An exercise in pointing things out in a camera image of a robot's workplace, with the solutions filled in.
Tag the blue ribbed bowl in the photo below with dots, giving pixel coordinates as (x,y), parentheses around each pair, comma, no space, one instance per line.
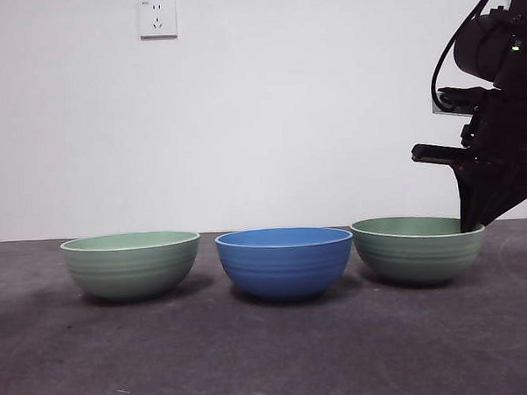
(285,271)

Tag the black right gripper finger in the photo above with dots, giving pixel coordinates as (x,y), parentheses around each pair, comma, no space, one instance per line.
(467,197)
(499,196)

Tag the white wall socket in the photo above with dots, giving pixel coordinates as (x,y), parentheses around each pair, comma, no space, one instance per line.
(158,18)

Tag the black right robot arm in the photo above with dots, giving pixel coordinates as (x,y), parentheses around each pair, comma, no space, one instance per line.
(480,52)

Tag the green ribbed bowl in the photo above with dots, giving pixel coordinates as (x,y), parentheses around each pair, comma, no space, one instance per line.
(131,269)
(417,258)

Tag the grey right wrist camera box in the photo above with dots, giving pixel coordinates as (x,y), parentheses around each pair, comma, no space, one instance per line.
(456,110)

